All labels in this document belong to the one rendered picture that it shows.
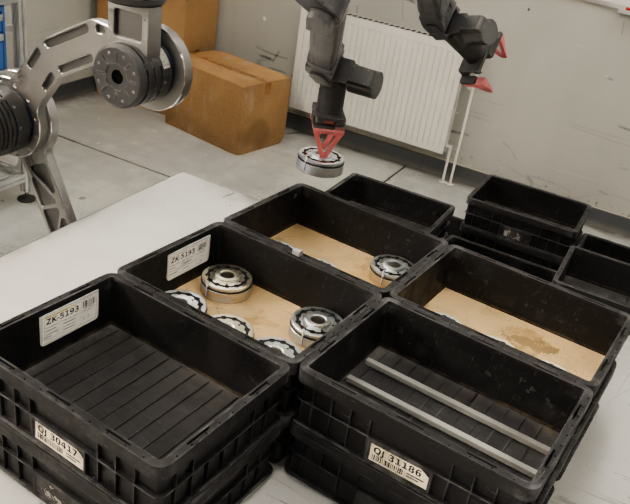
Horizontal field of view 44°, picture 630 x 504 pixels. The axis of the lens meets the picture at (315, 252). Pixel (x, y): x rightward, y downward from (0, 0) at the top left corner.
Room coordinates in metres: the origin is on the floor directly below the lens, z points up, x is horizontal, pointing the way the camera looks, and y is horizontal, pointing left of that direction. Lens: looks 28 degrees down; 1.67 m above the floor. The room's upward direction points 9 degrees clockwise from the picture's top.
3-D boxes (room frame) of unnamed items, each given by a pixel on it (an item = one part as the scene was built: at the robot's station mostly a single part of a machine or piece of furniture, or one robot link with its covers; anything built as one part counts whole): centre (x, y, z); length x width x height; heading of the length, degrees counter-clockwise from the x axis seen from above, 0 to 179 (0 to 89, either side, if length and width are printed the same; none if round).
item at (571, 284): (2.10, -0.95, 0.37); 0.40 x 0.30 x 0.45; 66
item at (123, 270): (1.21, 0.10, 0.92); 0.40 x 0.30 x 0.02; 61
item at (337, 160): (1.60, 0.02, 1.04); 0.10 x 0.10 x 0.01
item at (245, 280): (1.33, 0.17, 0.86); 0.10 x 0.10 x 0.01
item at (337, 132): (1.59, 0.02, 1.09); 0.07 x 0.07 x 0.09; 8
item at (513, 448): (1.02, -0.25, 0.87); 0.40 x 0.30 x 0.11; 61
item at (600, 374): (1.28, -0.39, 0.92); 0.40 x 0.30 x 0.02; 61
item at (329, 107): (1.60, 0.02, 1.17); 0.10 x 0.07 x 0.07; 8
